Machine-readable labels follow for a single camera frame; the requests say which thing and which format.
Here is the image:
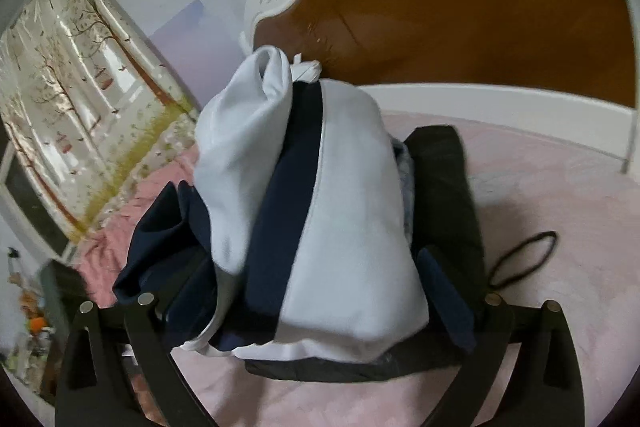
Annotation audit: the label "white framed window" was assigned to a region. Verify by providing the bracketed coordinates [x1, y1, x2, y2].
[0, 141, 77, 260]

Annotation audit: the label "black hair tie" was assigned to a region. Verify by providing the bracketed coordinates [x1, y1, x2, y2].
[487, 230, 559, 289]

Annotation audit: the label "pink quilt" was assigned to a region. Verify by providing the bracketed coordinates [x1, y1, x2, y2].
[75, 146, 202, 309]

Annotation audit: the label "black folded garment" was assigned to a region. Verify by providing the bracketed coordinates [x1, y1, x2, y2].
[245, 124, 490, 383]

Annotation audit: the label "bed with pink sheet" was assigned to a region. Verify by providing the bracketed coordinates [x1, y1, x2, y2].
[75, 109, 640, 427]

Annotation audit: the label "white and navy varsity jacket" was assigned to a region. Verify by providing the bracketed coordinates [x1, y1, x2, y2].
[112, 46, 434, 364]

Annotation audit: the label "tree print curtain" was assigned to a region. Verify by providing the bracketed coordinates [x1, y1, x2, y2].
[0, 0, 199, 246]

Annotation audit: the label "orange plush toy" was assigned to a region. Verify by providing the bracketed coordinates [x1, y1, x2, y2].
[21, 291, 52, 334]

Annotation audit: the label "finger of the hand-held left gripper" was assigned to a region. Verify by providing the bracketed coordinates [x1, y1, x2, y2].
[417, 247, 586, 427]
[55, 252, 221, 427]

